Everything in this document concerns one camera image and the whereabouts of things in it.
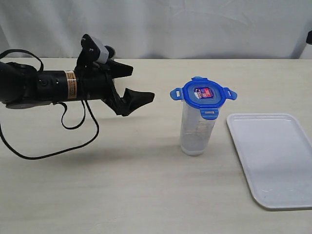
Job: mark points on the clear tall plastic container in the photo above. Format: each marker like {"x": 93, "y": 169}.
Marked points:
{"x": 196, "y": 128}

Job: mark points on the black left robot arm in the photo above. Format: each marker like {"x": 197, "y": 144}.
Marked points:
{"x": 22, "y": 86}

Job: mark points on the white backdrop curtain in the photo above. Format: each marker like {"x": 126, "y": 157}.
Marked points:
{"x": 159, "y": 29}

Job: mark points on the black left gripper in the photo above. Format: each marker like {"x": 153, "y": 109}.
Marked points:
{"x": 96, "y": 82}

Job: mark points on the blue plastic container lid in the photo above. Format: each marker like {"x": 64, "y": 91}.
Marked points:
{"x": 205, "y": 95}

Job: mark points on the white plastic tray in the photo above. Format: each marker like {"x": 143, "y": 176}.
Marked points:
{"x": 275, "y": 154}

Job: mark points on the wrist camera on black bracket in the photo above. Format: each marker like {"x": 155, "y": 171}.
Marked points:
{"x": 93, "y": 51}

